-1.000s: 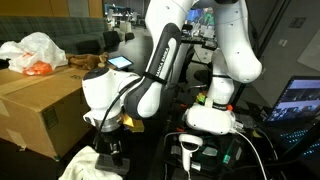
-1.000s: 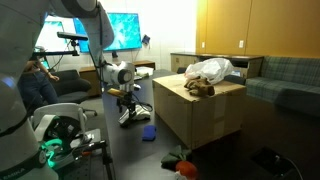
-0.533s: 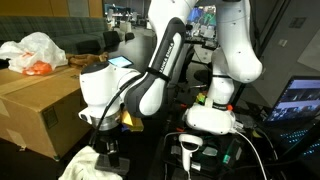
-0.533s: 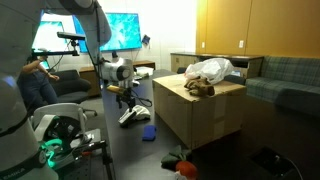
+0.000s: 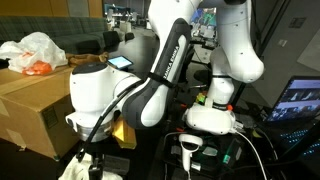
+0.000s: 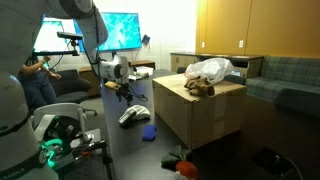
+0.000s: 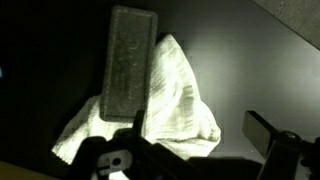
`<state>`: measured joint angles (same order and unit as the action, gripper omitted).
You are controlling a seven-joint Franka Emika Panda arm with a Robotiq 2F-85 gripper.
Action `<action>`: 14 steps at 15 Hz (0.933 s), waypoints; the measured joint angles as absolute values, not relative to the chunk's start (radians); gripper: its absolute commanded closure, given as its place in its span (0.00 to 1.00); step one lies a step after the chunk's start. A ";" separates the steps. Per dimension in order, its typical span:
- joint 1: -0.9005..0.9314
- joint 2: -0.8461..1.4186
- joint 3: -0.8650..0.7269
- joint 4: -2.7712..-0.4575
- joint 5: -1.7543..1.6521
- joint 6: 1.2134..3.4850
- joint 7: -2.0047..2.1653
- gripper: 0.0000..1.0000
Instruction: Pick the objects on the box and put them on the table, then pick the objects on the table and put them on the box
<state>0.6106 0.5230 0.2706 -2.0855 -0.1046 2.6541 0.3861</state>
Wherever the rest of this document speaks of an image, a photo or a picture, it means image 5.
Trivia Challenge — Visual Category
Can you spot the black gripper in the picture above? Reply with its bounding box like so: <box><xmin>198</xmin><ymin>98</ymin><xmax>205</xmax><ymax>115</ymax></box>
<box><xmin>84</xmin><ymin>141</ymin><xmax>113</xmax><ymax>180</ymax></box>

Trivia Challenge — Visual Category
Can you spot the white cloth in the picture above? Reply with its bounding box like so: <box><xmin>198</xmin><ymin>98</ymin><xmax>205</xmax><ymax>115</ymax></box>
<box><xmin>59</xmin><ymin>153</ymin><xmax>124</xmax><ymax>180</ymax></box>

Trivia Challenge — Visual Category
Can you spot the brown plush toy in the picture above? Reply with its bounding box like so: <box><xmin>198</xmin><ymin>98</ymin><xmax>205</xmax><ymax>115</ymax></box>
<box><xmin>66</xmin><ymin>51</ymin><xmax>110</xmax><ymax>68</ymax></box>

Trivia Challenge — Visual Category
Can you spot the white plastic bag orange print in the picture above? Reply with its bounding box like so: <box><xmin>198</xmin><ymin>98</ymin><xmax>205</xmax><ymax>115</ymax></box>
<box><xmin>0</xmin><ymin>31</ymin><xmax>69</xmax><ymax>76</ymax></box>

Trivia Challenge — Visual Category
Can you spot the large cardboard box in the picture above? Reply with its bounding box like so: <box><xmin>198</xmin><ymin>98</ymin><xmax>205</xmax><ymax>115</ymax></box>
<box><xmin>0</xmin><ymin>64</ymin><xmax>81</xmax><ymax>160</ymax></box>

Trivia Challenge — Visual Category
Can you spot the yellow emergency stop box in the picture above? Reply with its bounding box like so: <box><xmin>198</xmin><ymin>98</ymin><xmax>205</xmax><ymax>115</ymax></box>
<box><xmin>195</xmin><ymin>90</ymin><xmax>208</xmax><ymax>106</ymax></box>

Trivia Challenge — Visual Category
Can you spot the white VR controller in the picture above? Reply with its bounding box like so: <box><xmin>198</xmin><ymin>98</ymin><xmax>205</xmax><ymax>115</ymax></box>
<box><xmin>177</xmin><ymin>133</ymin><xmax>204</xmax><ymax>173</ymax></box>

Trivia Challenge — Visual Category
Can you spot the tablet with lit screen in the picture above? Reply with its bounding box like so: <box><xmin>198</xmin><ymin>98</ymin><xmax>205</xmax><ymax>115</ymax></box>
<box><xmin>107</xmin><ymin>55</ymin><xmax>134</xmax><ymax>70</ymax></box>

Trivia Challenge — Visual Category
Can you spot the dark grey chair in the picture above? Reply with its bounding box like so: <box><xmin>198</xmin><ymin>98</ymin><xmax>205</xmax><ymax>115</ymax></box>
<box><xmin>103</xmin><ymin>30</ymin><xmax>123</xmax><ymax>48</ymax></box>

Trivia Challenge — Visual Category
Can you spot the plaid sofa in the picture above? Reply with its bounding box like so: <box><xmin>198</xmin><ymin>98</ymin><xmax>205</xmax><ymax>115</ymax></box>
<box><xmin>0</xmin><ymin>15</ymin><xmax>109</xmax><ymax>56</ymax></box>

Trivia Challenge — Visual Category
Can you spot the open laptop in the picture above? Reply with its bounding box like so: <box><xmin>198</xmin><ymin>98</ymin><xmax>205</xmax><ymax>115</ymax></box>
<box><xmin>264</xmin><ymin>75</ymin><xmax>320</xmax><ymax>161</ymax></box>

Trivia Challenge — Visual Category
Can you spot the white cable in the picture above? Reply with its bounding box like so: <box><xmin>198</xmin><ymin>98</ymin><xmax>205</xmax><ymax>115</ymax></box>
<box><xmin>233</xmin><ymin>129</ymin><xmax>268</xmax><ymax>180</ymax></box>

